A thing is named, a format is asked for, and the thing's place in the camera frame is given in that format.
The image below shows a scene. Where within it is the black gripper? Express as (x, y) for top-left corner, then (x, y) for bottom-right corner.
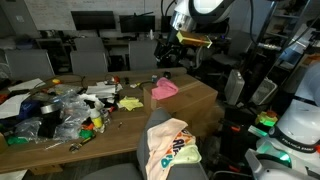
(153, 32), (184, 68)

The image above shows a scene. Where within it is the pink cloth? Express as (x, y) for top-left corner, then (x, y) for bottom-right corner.
(150, 77), (180, 102)

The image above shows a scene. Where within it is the peach printed t-shirt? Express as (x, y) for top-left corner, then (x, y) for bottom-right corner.
(145, 118), (198, 180)

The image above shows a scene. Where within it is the pale yellow-green towel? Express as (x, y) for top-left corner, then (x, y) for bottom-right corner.
(169, 144), (203, 167)

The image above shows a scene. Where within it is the grey office chair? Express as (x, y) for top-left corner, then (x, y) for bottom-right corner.
(69, 50), (109, 76)
(73, 36), (107, 54)
(128, 40), (160, 72)
(4, 49), (56, 80)

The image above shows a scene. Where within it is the large brown cardboard box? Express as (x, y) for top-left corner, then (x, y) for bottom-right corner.
(143, 73), (219, 136)

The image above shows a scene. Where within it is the dark grey high-back chair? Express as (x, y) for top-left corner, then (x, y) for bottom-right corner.
(81, 107), (209, 180)

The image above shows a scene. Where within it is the black computer monitor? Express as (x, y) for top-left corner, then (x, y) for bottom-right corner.
(70, 10), (117, 38)
(119, 14), (156, 34)
(160, 15), (174, 34)

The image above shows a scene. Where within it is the small yellow rag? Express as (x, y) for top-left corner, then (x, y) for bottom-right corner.
(118, 95), (145, 112)

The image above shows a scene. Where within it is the stack of white papers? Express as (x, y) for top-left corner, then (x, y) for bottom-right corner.
(85, 81), (124, 100)

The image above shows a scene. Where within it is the white space heater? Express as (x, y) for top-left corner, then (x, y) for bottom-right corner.
(223, 69), (246, 106)

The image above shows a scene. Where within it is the white bottle yellow label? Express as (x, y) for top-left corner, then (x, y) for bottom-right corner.
(89, 99), (105, 134)

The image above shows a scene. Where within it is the white grille fan heater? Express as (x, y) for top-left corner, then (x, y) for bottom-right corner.
(249, 77), (279, 106)

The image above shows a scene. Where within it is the clear plastic bag pile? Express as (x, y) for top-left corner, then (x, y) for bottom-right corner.
(14, 91), (93, 143)

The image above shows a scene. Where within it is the small green object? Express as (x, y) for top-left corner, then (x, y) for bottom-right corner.
(78, 129), (95, 140)

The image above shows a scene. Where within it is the green orange yellow toy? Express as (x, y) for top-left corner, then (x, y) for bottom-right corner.
(254, 109), (279, 128)

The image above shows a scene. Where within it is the adjustable wrench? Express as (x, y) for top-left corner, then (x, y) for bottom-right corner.
(68, 133), (98, 154)

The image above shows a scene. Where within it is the white paper sheet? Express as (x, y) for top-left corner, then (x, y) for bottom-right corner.
(0, 92), (32, 120)
(7, 78), (47, 93)

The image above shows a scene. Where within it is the blue bag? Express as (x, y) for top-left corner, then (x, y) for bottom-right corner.
(18, 99), (43, 121)

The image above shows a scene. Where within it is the green plastic bag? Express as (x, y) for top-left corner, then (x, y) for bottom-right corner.
(5, 134), (29, 147)

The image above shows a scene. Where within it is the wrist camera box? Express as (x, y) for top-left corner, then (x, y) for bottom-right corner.
(175, 30), (214, 50)

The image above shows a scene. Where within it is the long wooden wall desk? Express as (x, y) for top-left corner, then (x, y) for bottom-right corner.
(34, 35), (168, 48)

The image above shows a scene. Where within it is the orange-handled clamp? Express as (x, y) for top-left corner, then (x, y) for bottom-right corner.
(226, 163), (243, 174)
(223, 121), (242, 133)

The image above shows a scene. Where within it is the silver cable plug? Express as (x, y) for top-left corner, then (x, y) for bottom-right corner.
(257, 42), (283, 52)

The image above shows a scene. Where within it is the grey duct tape roll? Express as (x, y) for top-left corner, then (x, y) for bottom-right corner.
(39, 103), (63, 116)

